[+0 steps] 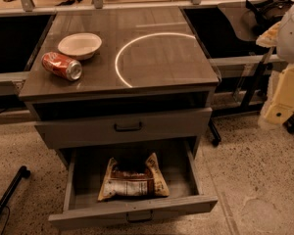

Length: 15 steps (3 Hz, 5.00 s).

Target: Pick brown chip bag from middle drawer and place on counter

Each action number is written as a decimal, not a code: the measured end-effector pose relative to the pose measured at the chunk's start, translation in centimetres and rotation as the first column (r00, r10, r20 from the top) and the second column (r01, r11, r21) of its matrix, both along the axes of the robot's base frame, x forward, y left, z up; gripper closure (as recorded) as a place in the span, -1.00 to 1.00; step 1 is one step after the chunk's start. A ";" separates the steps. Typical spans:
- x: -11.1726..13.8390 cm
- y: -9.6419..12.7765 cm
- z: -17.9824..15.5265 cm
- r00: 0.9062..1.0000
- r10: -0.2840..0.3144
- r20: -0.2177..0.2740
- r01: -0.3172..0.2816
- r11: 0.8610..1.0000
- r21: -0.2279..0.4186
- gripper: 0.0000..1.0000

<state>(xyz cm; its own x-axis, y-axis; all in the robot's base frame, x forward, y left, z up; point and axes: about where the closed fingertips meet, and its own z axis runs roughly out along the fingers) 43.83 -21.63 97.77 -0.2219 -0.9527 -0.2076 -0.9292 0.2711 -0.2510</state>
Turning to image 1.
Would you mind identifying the brown chip bag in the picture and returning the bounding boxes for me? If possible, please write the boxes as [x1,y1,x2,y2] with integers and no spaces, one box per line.
[97,153,170,202]

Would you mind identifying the black VR headset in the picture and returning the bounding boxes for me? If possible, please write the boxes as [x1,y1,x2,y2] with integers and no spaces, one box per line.
[245,0,294,29]

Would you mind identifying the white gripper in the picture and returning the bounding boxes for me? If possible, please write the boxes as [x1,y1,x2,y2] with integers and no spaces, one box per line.
[256,22,294,125]

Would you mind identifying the white paper bowl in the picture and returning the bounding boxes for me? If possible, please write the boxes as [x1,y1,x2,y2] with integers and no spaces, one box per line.
[58,33,102,61]

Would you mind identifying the black middle drawer handle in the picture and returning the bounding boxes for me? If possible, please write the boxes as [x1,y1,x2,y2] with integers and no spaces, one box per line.
[126,211,154,223]

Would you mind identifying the open grey middle drawer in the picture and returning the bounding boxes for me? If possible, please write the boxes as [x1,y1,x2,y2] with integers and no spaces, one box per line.
[49,139,218,230]

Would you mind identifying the black stand leg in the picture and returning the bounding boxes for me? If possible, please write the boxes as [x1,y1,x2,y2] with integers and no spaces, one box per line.
[0,165,30,214]

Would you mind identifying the closed grey top drawer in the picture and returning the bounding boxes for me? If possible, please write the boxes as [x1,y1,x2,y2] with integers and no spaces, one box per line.
[35,108,212,149]

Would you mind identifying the black top drawer handle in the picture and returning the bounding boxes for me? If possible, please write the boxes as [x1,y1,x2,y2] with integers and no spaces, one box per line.
[114,121,143,132]

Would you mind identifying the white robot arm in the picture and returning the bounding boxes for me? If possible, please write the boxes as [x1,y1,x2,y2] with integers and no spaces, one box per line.
[256,4,294,129]

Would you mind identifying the black side table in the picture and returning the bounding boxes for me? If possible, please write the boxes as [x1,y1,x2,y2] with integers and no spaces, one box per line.
[208,0,294,147]

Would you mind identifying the red soda can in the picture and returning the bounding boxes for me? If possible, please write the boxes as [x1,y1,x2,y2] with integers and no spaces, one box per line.
[41,52,82,81]

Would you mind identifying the grey drawer cabinet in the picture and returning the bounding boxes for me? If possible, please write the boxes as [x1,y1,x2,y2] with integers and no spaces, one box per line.
[20,7,219,165]

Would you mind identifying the black drawer handle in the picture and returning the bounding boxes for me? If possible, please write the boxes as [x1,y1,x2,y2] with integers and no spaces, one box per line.
[114,121,143,132]
[126,211,154,223]

